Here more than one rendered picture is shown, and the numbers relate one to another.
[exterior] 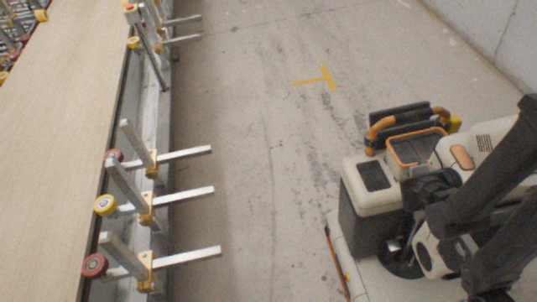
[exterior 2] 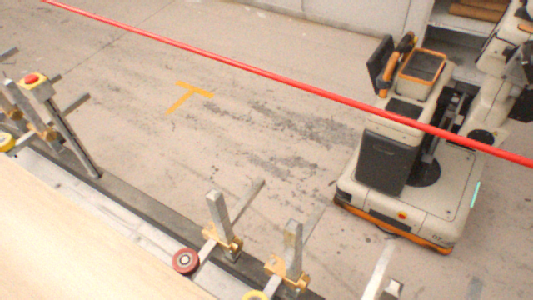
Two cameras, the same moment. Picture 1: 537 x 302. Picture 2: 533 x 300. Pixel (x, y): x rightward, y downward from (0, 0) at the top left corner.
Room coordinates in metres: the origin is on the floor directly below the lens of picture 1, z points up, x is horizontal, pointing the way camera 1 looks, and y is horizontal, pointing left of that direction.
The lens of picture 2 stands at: (0.55, 0.86, 1.92)
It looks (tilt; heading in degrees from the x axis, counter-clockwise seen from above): 49 degrees down; 310
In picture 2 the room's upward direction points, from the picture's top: 6 degrees counter-clockwise
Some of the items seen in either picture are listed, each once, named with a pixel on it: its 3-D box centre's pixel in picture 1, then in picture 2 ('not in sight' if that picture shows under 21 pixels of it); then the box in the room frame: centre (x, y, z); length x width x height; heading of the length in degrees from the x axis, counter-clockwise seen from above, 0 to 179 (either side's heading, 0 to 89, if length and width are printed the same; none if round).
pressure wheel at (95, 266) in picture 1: (100, 270); not in sight; (0.56, 0.64, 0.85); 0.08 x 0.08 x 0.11
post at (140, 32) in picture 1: (151, 58); (73, 140); (1.76, 0.55, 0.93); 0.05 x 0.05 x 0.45; 3
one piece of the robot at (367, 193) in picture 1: (408, 200); (410, 121); (0.77, -0.57, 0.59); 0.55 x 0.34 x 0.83; 92
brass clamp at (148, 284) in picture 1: (146, 272); not in sight; (0.55, 0.49, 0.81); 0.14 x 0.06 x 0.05; 3
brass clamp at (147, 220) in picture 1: (147, 208); (287, 273); (0.80, 0.51, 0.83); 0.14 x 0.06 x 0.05; 3
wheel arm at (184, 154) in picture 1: (164, 159); (227, 224); (1.07, 0.46, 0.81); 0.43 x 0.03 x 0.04; 93
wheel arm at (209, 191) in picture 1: (160, 202); (291, 257); (0.82, 0.45, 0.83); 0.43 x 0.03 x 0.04; 93
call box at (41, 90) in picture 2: (132, 14); (37, 88); (1.77, 0.55, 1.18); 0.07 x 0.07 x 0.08; 3
